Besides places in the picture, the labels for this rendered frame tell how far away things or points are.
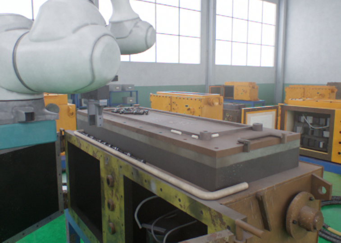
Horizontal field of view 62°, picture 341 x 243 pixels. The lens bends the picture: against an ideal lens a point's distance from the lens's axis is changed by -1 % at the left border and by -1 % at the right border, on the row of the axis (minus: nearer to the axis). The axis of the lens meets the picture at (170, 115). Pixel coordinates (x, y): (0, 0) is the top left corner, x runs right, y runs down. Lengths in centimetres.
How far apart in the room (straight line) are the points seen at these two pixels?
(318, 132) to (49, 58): 342
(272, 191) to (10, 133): 78
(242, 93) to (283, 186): 1085
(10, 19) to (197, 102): 414
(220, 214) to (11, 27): 70
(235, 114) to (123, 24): 749
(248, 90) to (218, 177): 1082
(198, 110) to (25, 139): 411
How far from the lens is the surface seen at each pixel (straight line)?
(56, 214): 212
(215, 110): 510
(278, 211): 108
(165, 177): 98
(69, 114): 378
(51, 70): 68
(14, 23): 82
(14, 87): 79
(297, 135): 120
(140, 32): 94
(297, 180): 114
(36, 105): 84
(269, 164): 108
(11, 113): 82
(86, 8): 71
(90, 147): 155
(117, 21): 96
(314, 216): 110
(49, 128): 83
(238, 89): 1199
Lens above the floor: 158
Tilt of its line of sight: 8 degrees down
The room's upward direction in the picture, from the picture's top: straight up
